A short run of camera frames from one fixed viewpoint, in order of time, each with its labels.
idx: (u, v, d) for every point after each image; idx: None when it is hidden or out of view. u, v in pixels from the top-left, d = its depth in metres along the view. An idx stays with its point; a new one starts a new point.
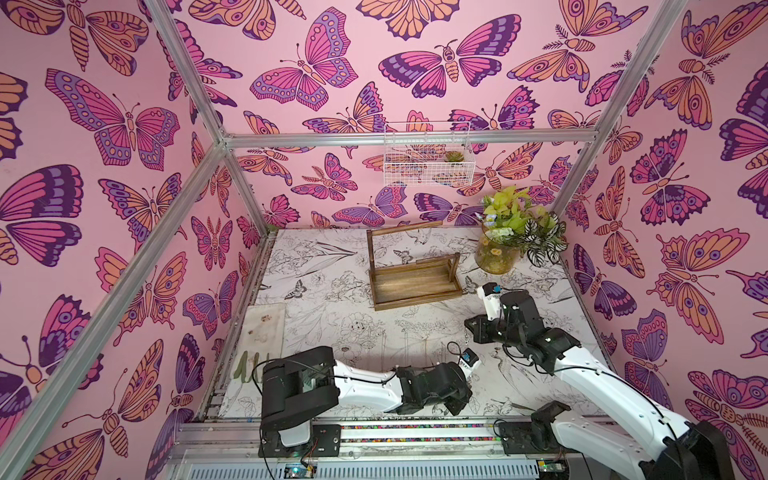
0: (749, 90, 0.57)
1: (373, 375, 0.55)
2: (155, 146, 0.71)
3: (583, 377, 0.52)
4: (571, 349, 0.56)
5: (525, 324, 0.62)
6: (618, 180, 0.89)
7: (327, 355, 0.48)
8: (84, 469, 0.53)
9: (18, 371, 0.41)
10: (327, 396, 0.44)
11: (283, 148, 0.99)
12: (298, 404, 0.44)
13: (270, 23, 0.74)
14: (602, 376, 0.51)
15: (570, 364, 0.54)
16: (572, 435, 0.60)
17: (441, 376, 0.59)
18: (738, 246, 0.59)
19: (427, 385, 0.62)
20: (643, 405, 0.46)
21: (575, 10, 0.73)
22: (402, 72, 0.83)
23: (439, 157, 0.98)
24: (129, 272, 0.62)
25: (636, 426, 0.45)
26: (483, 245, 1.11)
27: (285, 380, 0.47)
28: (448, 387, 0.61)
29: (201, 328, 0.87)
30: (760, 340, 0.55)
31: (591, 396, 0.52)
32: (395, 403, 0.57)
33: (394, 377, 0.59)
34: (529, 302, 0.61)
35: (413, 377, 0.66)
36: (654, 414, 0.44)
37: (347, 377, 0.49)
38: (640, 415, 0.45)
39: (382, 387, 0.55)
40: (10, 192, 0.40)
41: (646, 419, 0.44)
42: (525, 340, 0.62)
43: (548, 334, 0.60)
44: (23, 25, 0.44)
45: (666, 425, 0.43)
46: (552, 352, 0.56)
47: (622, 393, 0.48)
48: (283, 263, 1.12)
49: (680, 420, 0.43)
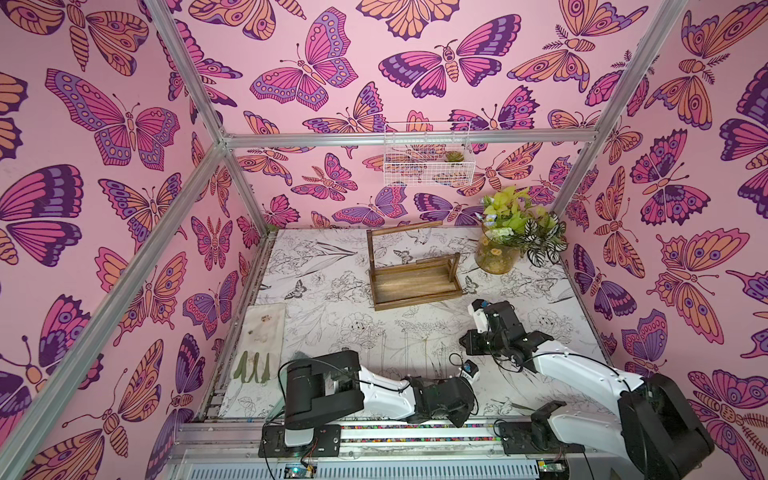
0: (749, 90, 0.57)
1: (391, 382, 0.56)
2: (155, 146, 0.71)
3: (555, 361, 0.57)
4: (545, 342, 0.63)
5: (506, 329, 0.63)
6: (618, 180, 0.89)
7: (352, 358, 0.49)
8: (84, 469, 0.53)
9: (18, 371, 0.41)
10: (357, 400, 0.45)
11: (283, 148, 0.99)
12: (326, 405, 0.45)
13: (270, 23, 0.74)
14: (570, 356, 0.56)
15: (544, 351, 0.60)
16: (567, 426, 0.60)
17: (451, 389, 0.62)
18: (738, 246, 0.59)
19: (436, 396, 0.64)
20: (603, 370, 0.51)
21: (575, 10, 0.73)
22: (402, 72, 0.83)
23: (439, 157, 0.98)
24: (129, 272, 0.62)
25: (601, 390, 0.49)
26: (483, 245, 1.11)
27: (311, 379, 0.48)
28: (458, 401, 0.62)
29: (201, 328, 0.87)
30: (760, 340, 0.55)
31: (562, 376, 0.57)
32: (410, 410, 0.58)
33: (409, 386, 0.61)
34: (508, 309, 0.69)
35: (423, 387, 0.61)
36: (613, 376, 0.49)
37: (370, 382, 0.50)
38: (602, 379, 0.49)
39: (399, 393, 0.56)
40: (10, 192, 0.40)
41: (608, 382, 0.48)
42: (508, 343, 0.69)
43: (529, 336, 0.66)
44: (23, 25, 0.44)
45: (622, 383, 0.47)
46: (529, 348, 0.62)
47: (585, 365, 0.53)
48: (283, 262, 1.12)
49: (635, 378, 0.47)
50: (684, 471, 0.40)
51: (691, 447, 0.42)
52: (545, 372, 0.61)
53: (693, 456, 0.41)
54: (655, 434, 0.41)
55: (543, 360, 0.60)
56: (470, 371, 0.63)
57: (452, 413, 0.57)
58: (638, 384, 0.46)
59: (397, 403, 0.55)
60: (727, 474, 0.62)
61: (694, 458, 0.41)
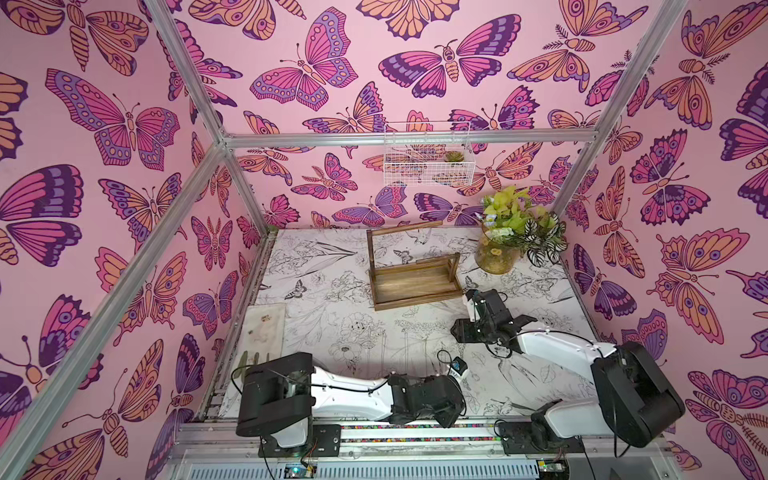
0: (749, 90, 0.57)
1: (360, 383, 0.52)
2: (155, 146, 0.71)
3: (536, 339, 0.60)
4: (529, 324, 0.65)
5: (493, 314, 0.72)
6: (618, 180, 0.89)
7: (303, 363, 0.46)
8: (84, 469, 0.53)
9: (18, 371, 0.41)
10: (303, 406, 0.43)
11: (283, 148, 0.99)
12: (274, 410, 0.42)
13: (270, 23, 0.74)
14: (550, 333, 0.59)
15: (527, 330, 0.63)
16: (562, 418, 0.61)
17: (438, 388, 0.57)
18: (738, 246, 0.59)
19: (423, 396, 0.59)
20: (579, 342, 0.54)
21: (575, 10, 0.73)
22: (402, 72, 0.83)
23: (439, 156, 0.98)
24: (129, 272, 0.62)
25: (579, 360, 0.51)
26: (483, 245, 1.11)
27: (262, 385, 0.46)
28: (444, 401, 0.58)
29: (201, 328, 0.87)
30: (760, 340, 0.55)
31: (543, 354, 0.60)
32: (384, 413, 0.54)
33: (385, 385, 0.56)
34: (494, 295, 0.71)
35: (407, 386, 0.61)
36: (588, 346, 0.52)
37: (325, 385, 0.47)
38: (578, 350, 0.52)
39: (368, 396, 0.52)
40: (10, 192, 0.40)
41: (583, 351, 0.51)
42: (496, 327, 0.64)
43: (515, 320, 0.68)
44: (23, 25, 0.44)
45: (598, 351, 0.50)
46: (514, 329, 0.65)
47: (563, 339, 0.56)
48: (283, 263, 1.12)
49: (609, 346, 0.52)
50: (656, 432, 0.42)
51: (664, 409, 0.44)
52: (531, 352, 0.63)
53: (663, 417, 0.43)
54: (626, 396, 0.43)
55: (526, 336, 0.62)
56: (459, 368, 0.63)
57: (439, 413, 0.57)
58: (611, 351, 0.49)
59: (361, 400, 0.51)
60: (727, 474, 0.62)
61: (664, 419, 0.43)
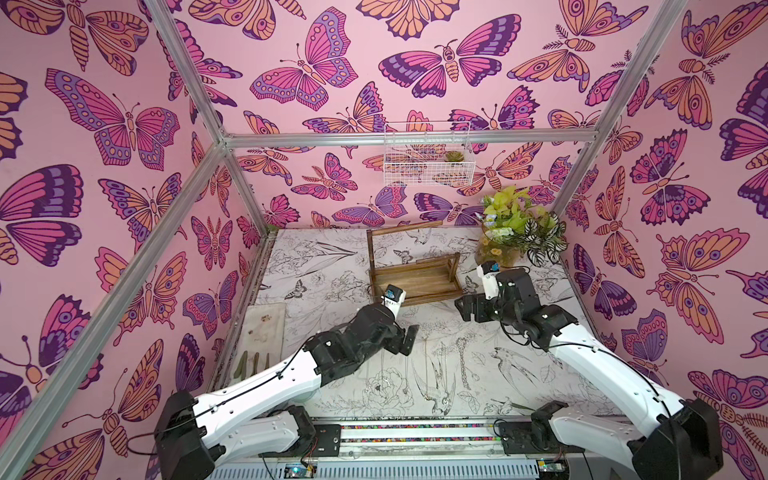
0: (749, 90, 0.57)
1: (264, 375, 0.48)
2: (155, 146, 0.71)
3: (579, 354, 0.51)
4: (568, 326, 0.55)
5: (521, 300, 0.61)
6: (618, 180, 0.89)
7: (180, 400, 0.43)
8: (84, 469, 0.53)
9: (18, 371, 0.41)
10: (191, 443, 0.39)
11: (283, 148, 0.99)
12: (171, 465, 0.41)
13: (270, 23, 0.74)
14: (601, 357, 0.49)
15: (567, 339, 0.53)
16: (570, 429, 0.60)
17: (365, 322, 0.53)
18: (738, 246, 0.59)
19: (356, 337, 0.55)
20: (639, 383, 0.45)
21: (575, 10, 0.73)
22: (402, 72, 0.83)
23: (439, 157, 0.98)
24: (129, 272, 0.62)
25: (631, 404, 0.45)
26: (483, 245, 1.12)
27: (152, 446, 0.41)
28: (376, 329, 0.55)
29: (201, 328, 0.87)
30: (760, 340, 0.55)
31: (583, 372, 0.52)
32: (313, 380, 0.51)
33: (299, 354, 0.52)
34: (524, 280, 0.60)
35: (332, 339, 0.55)
36: (649, 392, 0.44)
37: (215, 407, 0.43)
38: (635, 393, 0.44)
39: (280, 380, 0.48)
40: (10, 192, 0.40)
41: (642, 398, 0.44)
42: (521, 315, 0.61)
43: (544, 310, 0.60)
44: (23, 25, 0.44)
45: (661, 404, 0.42)
46: (548, 326, 0.55)
47: (618, 371, 0.47)
48: (283, 262, 1.12)
49: (675, 399, 0.43)
50: None
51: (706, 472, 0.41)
52: (563, 358, 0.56)
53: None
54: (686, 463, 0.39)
55: (566, 349, 0.53)
56: (394, 295, 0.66)
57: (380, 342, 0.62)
58: (677, 407, 0.42)
59: (276, 386, 0.47)
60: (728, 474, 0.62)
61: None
